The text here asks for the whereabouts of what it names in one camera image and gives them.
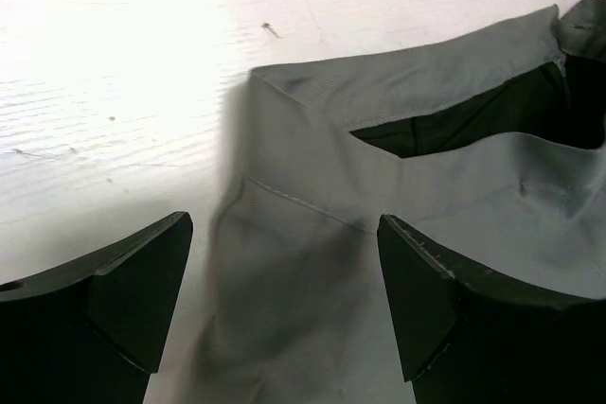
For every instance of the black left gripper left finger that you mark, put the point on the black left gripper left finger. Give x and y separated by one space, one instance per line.
93 330

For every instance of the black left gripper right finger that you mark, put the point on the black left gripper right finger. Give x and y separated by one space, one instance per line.
469 334

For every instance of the grey pleated skirt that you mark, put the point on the grey pleated skirt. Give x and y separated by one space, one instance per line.
491 144

